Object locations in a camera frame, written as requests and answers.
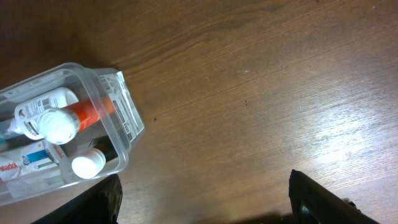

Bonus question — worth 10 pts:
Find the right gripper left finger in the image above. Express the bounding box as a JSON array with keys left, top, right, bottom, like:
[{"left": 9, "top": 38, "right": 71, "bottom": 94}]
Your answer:
[{"left": 33, "top": 174, "right": 123, "bottom": 224}]

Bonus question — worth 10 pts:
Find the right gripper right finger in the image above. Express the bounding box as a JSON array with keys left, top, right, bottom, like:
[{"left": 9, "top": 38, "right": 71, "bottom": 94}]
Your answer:
[{"left": 289, "top": 169, "right": 377, "bottom": 224}]

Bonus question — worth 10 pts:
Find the dark bottle white cap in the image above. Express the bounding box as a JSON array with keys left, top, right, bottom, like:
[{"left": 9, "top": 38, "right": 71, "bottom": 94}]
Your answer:
[{"left": 71, "top": 136, "right": 118, "bottom": 179}]

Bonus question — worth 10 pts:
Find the white Panadol box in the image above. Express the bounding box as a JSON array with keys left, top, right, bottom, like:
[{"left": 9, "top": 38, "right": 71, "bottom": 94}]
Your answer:
[{"left": 1, "top": 140, "right": 67, "bottom": 182}]

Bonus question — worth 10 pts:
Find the orange tube white cap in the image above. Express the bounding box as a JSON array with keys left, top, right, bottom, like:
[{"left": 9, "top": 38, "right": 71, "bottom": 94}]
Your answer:
[{"left": 39, "top": 97, "right": 115, "bottom": 145}]

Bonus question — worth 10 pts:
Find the white spray bottle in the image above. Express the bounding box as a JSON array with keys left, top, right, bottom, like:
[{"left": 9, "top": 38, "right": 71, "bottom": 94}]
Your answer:
[{"left": 1, "top": 87, "right": 79, "bottom": 141}]

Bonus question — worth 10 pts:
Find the clear plastic container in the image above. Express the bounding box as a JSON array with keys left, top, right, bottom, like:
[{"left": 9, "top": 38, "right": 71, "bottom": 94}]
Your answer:
[{"left": 1, "top": 63, "right": 145, "bottom": 205}]

